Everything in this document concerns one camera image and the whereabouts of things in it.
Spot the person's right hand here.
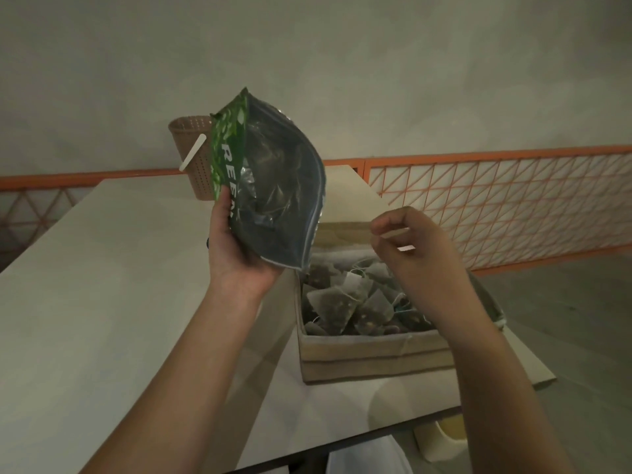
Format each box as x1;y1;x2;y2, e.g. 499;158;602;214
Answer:
369;207;500;354

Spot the pile of green tea bags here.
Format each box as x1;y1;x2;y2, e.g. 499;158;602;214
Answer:
301;256;438;337

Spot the green tea pouch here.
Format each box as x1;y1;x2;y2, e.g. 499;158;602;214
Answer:
209;87;328;271

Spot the brown perforated plastic basket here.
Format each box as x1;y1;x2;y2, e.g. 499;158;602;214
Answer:
167;115;216;201

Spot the orange metal mesh fence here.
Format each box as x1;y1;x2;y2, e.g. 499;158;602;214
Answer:
0;145;632;277

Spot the person's left forearm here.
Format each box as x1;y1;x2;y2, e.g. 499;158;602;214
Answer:
78;283;267;474

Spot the person's left hand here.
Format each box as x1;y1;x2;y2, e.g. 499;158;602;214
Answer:
207;186;287;302

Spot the beige fabric storage box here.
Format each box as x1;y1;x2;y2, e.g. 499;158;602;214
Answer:
294;221;507;384

